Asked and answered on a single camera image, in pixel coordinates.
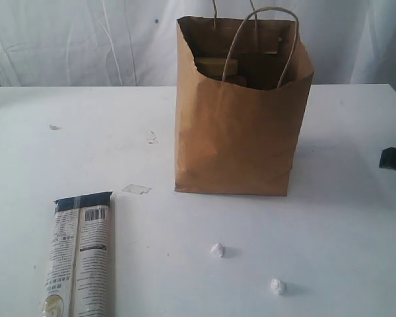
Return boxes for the clear tape piece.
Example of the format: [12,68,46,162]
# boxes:
[122,184,152,195]

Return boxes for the clear can dark contents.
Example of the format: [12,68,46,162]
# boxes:
[222,75,247,87]

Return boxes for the small white scrap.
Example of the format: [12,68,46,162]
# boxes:
[270,279,286,296]

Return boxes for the tiny white paper scrap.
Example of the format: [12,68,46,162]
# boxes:
[49,125,61,131]

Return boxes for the white backdrop sheet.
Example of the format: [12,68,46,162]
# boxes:
[0,0,396,90]

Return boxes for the brown paper shopping bag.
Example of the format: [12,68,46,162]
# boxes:
[174,10,314,196]

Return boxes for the clear jar gold lid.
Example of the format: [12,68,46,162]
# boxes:
[195,57,238,77]

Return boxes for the long noodle packet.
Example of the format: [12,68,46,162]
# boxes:
[41,192,112,316]

